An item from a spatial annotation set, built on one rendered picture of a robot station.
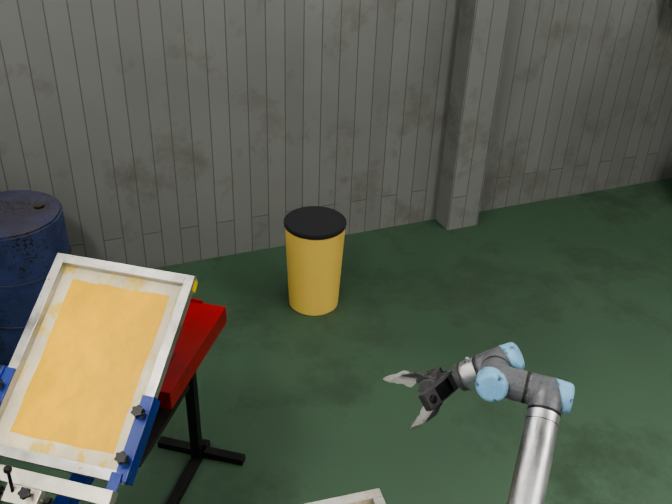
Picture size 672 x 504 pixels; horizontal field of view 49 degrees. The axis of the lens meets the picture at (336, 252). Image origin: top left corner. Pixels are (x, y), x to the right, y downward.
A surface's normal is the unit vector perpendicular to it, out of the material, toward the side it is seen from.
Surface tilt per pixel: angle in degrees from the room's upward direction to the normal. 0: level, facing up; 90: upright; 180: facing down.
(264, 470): 0
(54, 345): 32
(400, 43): 90
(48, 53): 90
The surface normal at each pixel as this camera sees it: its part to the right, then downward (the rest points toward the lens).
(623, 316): 0.04, -0.85
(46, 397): -0.10, -0.46
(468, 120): 0.37, 0.50
